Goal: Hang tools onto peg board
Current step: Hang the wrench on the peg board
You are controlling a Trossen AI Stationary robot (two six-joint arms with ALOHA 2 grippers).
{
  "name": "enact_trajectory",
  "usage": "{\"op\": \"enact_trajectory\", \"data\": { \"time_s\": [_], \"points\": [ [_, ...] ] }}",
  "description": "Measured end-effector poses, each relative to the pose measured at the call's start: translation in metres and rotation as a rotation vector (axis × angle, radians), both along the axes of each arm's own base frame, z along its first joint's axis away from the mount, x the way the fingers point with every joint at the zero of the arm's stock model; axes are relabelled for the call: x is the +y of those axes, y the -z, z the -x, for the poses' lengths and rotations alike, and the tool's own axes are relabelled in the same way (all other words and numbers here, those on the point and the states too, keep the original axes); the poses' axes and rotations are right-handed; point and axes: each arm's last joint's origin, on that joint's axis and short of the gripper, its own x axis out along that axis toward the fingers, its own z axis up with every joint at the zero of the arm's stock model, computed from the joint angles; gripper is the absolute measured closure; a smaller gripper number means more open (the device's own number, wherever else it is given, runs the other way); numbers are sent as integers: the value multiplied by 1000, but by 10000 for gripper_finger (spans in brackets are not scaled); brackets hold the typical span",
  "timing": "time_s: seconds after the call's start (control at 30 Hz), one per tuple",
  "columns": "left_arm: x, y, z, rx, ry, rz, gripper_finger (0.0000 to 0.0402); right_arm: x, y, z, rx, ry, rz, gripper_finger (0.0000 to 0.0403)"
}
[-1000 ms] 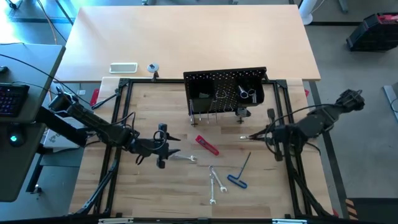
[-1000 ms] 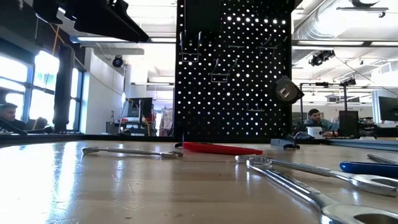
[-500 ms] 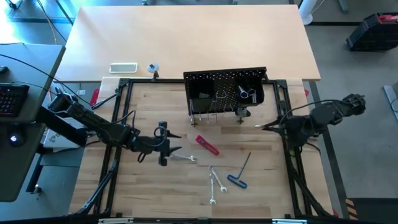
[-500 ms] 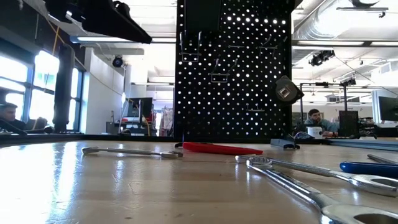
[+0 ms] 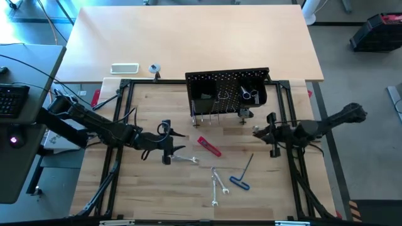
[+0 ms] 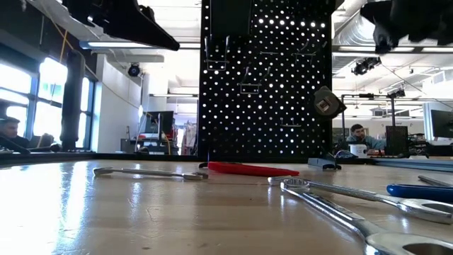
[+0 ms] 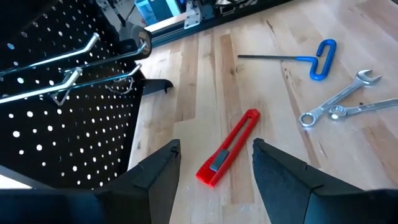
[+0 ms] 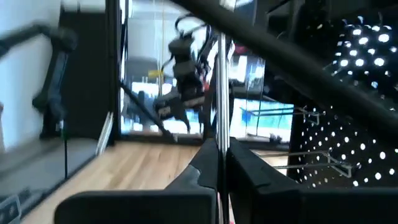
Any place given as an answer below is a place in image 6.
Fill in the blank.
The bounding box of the black spotlight cluster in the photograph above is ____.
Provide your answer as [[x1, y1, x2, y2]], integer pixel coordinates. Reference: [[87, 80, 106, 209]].
[[351, 56, 383, 77]]

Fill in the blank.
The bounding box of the black perforated panel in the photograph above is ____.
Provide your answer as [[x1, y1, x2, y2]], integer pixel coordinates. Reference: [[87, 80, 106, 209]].
[[384, 125, 410, 157]]

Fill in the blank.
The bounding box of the black pillar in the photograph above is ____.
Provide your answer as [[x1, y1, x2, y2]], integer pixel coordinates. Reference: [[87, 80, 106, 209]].
[[59, 49, 86, 152]]

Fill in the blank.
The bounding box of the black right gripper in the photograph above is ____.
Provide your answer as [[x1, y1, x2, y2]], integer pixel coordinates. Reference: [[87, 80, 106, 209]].
[[360, 0, 453, 55]]

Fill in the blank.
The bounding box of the black peg board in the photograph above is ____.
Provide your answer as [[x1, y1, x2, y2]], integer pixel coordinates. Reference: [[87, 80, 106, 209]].
[[197, 0, 343, 171]]

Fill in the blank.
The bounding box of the red utility knife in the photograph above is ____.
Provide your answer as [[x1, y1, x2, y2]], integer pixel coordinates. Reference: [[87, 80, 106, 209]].
[[207, 161, 301, 178]]

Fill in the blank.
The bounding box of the black peg board bin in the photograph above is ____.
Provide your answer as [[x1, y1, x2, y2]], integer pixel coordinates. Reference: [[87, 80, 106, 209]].
[[208, 0, 253, 36]]

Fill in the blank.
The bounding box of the black ceiling spotlight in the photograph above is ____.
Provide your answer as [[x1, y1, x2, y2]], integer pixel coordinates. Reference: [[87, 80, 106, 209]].
[[127, 62, 142, 78]]

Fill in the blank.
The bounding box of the blue T-handle hex key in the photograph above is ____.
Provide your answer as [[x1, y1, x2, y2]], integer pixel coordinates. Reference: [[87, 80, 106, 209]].
[[386, 174, 453, 204]]

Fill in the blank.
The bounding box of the black aluminium frame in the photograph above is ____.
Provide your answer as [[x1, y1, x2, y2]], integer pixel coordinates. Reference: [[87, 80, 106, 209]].
[[0, 151, 453, 174]]

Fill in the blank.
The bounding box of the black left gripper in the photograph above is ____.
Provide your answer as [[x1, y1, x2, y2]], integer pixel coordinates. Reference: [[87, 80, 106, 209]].
[[62, 0, 180, 52]]

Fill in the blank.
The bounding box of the person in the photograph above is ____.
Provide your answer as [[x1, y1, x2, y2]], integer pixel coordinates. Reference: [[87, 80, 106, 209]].
[[345, 123, 387, 153], [0, 116, 31, 149]]

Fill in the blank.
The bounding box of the white container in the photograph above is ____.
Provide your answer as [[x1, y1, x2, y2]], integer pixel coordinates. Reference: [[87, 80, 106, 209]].
[[348, 143, 369, 159]]

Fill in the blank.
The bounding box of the black monitor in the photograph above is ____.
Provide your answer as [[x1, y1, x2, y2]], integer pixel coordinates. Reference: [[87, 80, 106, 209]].
[[430, 108, 453, 140], [144, 110, 175, 135]]

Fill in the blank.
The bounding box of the black tape measure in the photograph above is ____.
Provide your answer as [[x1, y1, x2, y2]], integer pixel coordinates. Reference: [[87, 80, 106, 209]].
[[313, 86, 348, 120]]

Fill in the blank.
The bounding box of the silver combination wrench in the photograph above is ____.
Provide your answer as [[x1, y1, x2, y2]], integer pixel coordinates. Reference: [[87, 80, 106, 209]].
[[93, 166, 210, 181], [281, 178, 453, 255], [268, 176, 453, 225]]

